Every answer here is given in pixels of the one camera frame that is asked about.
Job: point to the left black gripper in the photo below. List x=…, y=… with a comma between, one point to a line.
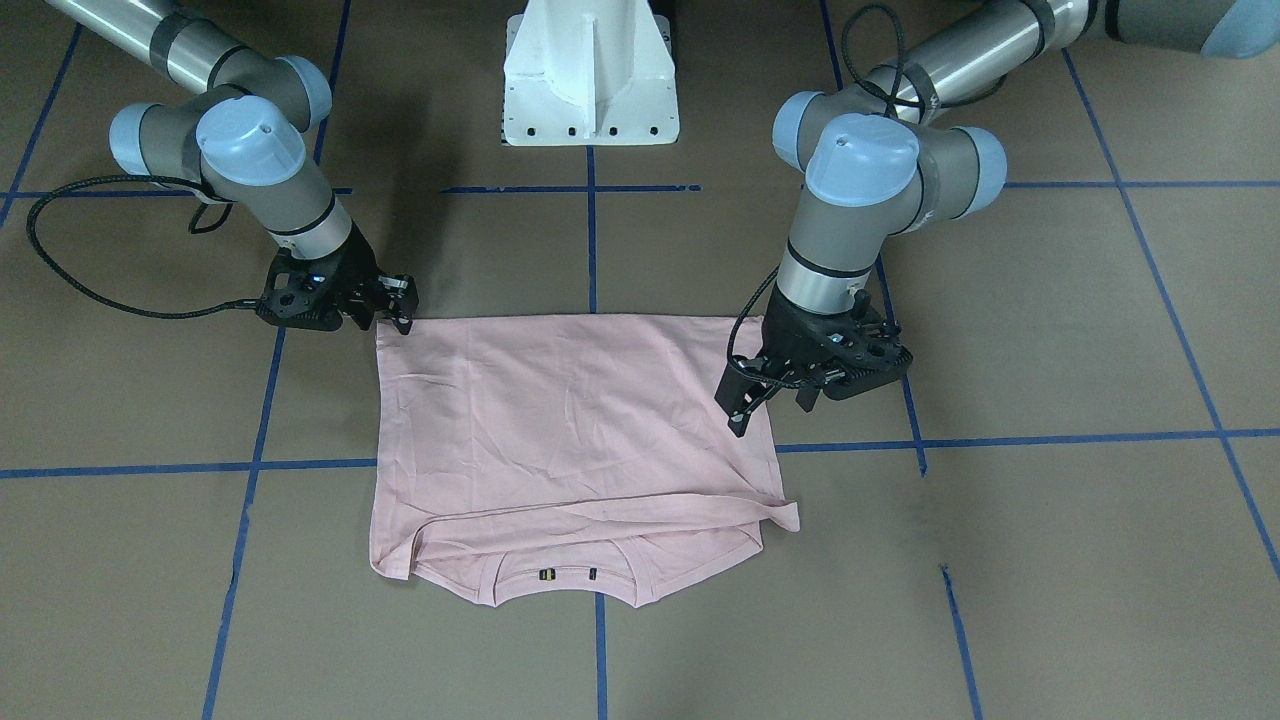
x=786, y=343

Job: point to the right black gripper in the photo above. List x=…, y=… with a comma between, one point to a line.
x=352, y=268

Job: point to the pink Snoopy t-shirt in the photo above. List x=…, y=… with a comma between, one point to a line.
x=527, y=454

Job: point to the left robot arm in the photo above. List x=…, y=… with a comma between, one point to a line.
x=874, y=166

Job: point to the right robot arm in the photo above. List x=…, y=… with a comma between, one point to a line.
x=240, y=141

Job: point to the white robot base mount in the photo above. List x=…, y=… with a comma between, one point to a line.
x=590, y=73

